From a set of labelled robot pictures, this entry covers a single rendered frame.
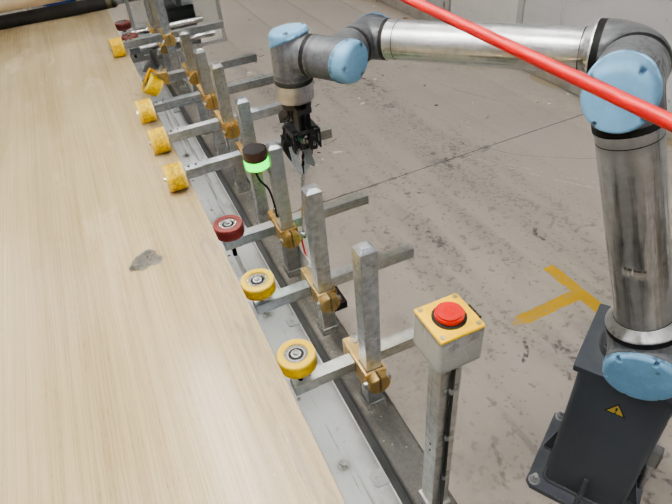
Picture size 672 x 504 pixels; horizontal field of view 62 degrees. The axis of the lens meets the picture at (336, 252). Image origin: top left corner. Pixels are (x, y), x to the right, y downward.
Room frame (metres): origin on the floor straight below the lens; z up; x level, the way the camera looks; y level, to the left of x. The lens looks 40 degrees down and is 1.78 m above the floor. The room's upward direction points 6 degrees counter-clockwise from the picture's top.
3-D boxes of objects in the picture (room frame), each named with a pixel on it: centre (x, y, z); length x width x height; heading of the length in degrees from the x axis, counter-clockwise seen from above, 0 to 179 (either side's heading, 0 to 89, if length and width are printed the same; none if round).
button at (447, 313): (0.51, -0.14, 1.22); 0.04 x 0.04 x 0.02
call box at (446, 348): (0.51, -0.14, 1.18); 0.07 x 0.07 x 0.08; 21
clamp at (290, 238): (1.24, 0.14, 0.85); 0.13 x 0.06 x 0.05; 21
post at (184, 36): (2.16, 0.49, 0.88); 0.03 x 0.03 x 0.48; 21
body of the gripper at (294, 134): (1.25, 0.06, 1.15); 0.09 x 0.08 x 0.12; 21
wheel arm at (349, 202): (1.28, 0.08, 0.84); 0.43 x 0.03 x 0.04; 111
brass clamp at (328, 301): (1.01, 0.05, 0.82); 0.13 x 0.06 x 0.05; 21
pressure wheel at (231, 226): (1.21, 0.28, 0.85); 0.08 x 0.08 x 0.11
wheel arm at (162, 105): (1.97, 0.39, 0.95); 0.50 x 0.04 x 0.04; 111
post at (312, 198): (0.99, 0.04, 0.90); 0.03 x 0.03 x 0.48; 21
